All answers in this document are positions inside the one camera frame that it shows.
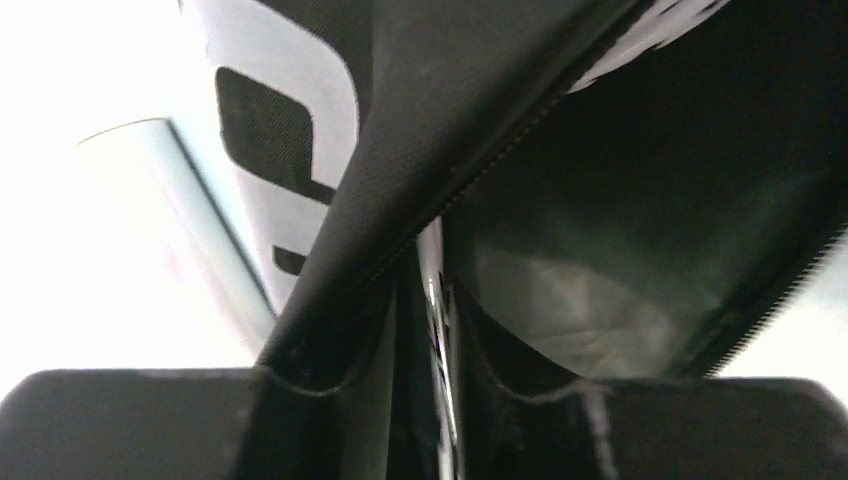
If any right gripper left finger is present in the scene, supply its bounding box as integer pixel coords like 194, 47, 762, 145
0, 278, 399, 480

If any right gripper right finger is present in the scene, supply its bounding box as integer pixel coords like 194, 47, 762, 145
457, 284, 848, 480

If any white shuttlecock tube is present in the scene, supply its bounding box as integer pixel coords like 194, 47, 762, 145
72, 118, 274, 357

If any black racket bag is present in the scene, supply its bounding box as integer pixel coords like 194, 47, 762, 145
178, 0, 848, 392

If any white racket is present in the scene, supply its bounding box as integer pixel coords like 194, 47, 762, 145
416, 218, 464, 480

